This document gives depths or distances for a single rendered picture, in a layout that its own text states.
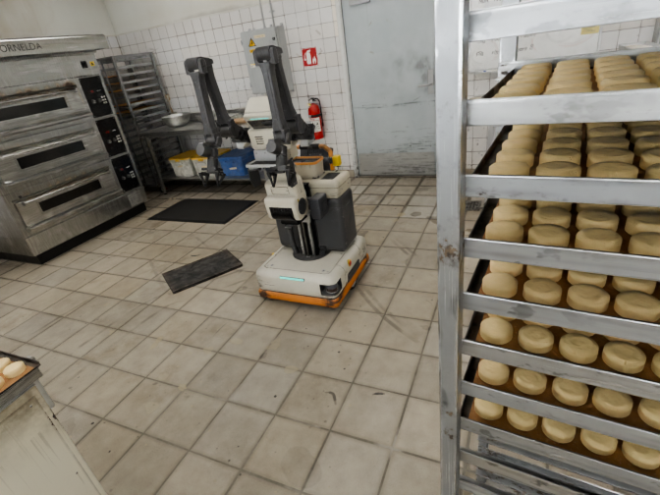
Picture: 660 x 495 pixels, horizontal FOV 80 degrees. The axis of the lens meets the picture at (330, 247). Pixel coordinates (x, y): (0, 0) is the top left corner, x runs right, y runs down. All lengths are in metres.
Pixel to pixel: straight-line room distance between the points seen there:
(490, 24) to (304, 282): 2.25
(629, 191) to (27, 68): 4.91
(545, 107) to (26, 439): 1.49
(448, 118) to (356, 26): 4.52
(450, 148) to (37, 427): 1.38
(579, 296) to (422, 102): 4.31
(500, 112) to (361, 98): 4.54
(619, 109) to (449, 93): 0.17
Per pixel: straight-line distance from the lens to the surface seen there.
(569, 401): 0.76
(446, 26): 0.48
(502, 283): 0.65
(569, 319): 0.62
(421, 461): 1.92
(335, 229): 2.71
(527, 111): 0.51
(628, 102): 0.51
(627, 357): 0.71
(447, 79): 0.49
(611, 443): 0.84
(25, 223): 4.84
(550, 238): 0.59
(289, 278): 2.65
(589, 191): 0.53
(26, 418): 1.51
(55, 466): 1.63
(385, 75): 4.91
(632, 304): 0.65
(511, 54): 0.93
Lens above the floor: 1.60
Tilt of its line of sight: 27 degrees down
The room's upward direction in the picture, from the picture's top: 9 degrees counter-clockwise
